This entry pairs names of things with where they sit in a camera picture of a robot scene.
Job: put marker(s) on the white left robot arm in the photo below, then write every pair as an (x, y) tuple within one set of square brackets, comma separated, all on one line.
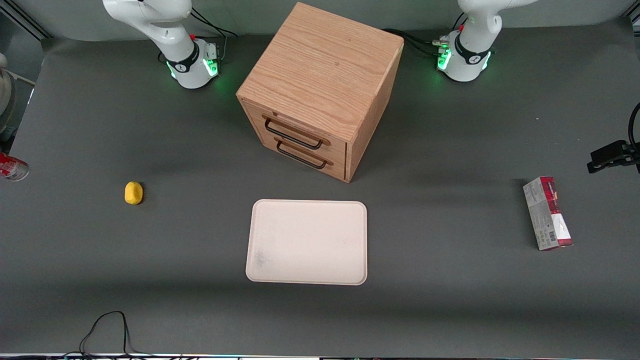
[(470, 60)]

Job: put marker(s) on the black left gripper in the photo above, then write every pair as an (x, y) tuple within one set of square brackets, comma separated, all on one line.
[(611, 154)]

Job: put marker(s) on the black aluminium frame rail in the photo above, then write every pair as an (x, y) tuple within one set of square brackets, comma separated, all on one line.
[(635, 21), (30, 25)]

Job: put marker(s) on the red grey carton box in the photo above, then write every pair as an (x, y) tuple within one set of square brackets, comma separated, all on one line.
[(547, 215)]

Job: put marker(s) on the wooden drawer cabinet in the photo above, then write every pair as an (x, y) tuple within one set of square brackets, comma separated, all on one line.
[(320, 65)]

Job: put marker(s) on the grey table mat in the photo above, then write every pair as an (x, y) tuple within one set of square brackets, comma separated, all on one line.
[(450, 300)]

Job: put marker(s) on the yellow lemon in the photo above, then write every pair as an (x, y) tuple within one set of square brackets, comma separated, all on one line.
[(133, 193)]

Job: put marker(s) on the cream plastic tray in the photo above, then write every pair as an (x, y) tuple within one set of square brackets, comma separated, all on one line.
[(307, 242)]

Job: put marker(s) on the wooden drawer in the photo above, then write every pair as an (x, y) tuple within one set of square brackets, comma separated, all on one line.
[(340, 169), (340, 150)]

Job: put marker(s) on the red coke bottle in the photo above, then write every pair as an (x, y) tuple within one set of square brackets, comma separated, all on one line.
[(12, 169)]

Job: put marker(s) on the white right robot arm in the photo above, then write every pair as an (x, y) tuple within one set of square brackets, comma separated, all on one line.
[(186, 60)]

